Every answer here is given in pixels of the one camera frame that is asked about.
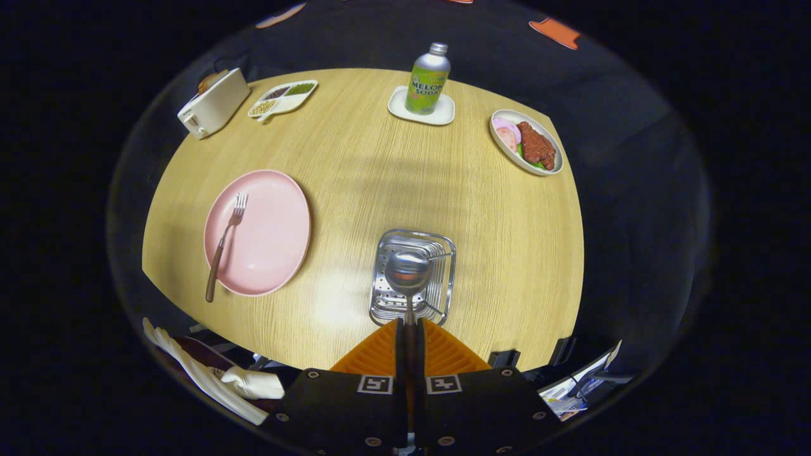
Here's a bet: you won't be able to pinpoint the white crumpled cloth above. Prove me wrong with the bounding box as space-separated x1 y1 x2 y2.
220 365 286 400

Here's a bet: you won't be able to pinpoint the white divided dish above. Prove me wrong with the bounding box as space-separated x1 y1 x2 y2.
247 80 319 122

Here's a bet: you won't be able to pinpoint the pile of papers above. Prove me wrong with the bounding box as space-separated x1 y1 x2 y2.
539 341 623 419

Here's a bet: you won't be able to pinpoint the white toaster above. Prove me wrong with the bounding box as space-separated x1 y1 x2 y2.
177 68 251 140

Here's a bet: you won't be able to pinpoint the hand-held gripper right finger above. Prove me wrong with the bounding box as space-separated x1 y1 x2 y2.
415 318 561 456

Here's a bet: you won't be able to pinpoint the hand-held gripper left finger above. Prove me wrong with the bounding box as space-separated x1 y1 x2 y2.
263 318 406 456

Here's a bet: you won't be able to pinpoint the spoon with brown handle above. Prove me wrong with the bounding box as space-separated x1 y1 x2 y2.
385 251 433 438

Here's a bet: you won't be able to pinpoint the pink ham slices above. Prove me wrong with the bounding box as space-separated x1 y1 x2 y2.
493 117 521 153

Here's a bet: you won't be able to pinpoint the metal drainer tray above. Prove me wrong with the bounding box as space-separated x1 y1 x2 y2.
369 229 457 327

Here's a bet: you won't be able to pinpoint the green soda bottle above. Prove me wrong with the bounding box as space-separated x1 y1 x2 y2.
405 42 452 116

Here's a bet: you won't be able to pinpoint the dark maroon cloth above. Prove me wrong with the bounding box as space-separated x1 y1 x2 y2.
172 336 254 396

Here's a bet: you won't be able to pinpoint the white square coaster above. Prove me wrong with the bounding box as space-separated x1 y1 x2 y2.
388 85 456 126

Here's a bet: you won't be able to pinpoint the red meat piece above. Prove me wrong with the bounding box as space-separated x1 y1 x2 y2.
516 122 557 170

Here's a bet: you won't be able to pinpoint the white cloth strip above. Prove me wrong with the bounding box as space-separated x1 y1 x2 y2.
143 317 270 426

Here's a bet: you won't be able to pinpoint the toasted bread slice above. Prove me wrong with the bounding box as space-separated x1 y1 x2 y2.
198 70 229 94

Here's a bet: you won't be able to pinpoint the fork with brown handle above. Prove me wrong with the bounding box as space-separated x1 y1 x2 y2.
205 192 249 303

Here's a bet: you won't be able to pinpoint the green lettuce leaf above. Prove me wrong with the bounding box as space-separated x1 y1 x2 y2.
516 144 546 169

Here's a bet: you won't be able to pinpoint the white oval plate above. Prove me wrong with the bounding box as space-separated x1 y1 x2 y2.
489 109 565 177

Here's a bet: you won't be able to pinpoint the pink round plate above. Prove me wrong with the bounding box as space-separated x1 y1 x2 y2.
203 169 312 297

